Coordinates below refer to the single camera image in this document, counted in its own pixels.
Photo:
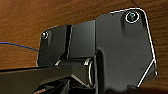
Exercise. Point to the dark robot base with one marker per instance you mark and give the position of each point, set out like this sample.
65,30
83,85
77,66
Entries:
120,46

